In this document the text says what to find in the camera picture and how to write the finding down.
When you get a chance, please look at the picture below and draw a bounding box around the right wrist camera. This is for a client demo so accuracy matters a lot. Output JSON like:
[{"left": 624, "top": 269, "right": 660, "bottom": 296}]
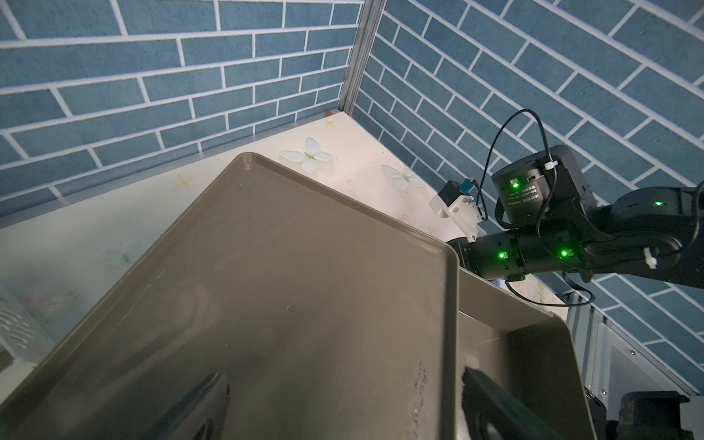
[{"left": 429, "top": 180, "right": 486, "bottom": 243}]

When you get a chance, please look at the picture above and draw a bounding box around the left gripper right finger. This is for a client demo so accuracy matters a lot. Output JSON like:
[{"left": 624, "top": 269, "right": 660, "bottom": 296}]
[{"left": 461, "top": 367, "right": 561, "bottom": 440}]

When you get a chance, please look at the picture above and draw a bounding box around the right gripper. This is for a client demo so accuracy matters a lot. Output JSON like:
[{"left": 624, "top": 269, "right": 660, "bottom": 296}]
[{"left": 447, "top": 228, "right": 583, "bottom": 281}]

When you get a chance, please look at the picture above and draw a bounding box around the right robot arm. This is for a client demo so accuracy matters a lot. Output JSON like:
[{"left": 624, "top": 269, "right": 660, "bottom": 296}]
[{"left": 449, "top": 145, "right": 703, "bottom": 289}]

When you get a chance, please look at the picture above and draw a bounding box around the white file organizer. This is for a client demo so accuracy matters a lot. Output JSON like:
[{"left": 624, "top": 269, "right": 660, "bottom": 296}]
[{"left": 1, "top": 285, "right": 56, "bottom": 365}]

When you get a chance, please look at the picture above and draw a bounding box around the grey top drawer white knob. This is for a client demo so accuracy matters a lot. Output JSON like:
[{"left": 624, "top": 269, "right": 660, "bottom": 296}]
[{"left": 455, "top": 268, "right": 598, "bottom": 440}]

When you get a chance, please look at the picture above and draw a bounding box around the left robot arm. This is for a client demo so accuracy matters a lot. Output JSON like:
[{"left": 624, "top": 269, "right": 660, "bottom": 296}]
[{"left": 141, "top": 367, "right": 694, "bottom": 439}]

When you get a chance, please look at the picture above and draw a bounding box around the floral table mat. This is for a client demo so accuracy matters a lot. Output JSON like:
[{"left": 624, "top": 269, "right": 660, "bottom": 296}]
[{"left": 0, "top": 111, "right": 568, "bottom": 345}]

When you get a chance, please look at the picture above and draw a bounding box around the grey three-drawer cabinet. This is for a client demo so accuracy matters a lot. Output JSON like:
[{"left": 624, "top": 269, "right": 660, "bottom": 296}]
[{"left": 1, "top": 156, "right": 458, "bottom": 439}]

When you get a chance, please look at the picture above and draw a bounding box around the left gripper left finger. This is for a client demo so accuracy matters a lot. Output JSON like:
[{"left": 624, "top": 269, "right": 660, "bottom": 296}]
[{"left": 140, "top": 373, "right": 230, "bottom": 440}]

